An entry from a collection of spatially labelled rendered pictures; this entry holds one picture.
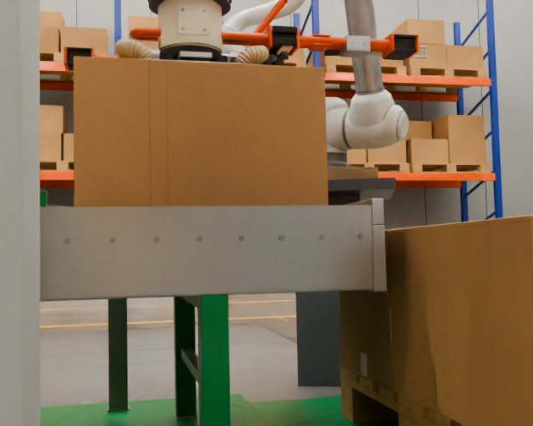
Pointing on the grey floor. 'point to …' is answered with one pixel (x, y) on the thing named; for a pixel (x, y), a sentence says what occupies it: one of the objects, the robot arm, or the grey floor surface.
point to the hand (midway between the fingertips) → (284, 41)
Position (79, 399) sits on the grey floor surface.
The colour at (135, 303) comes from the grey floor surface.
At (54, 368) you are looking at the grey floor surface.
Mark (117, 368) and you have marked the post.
